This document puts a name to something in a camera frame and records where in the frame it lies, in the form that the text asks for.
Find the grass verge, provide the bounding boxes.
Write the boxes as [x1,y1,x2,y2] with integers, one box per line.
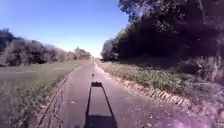
[95,59,224,128]

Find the grey asphalt path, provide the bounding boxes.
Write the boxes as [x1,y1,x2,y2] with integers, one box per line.
[34,59,216,128]

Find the row of tall dark trees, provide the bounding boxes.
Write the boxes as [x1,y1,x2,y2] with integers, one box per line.
[99,0,224,84]

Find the row of bushy trees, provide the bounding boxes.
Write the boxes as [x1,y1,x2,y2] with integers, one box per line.
[0,28,93,68]

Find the grass field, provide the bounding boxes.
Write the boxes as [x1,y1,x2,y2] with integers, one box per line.
[0,59,90,128]

